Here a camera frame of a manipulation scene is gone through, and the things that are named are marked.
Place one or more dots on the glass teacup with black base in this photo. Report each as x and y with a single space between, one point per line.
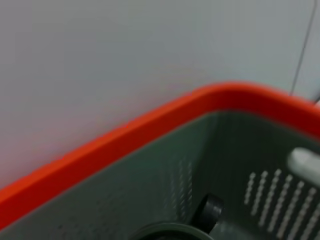
212 210

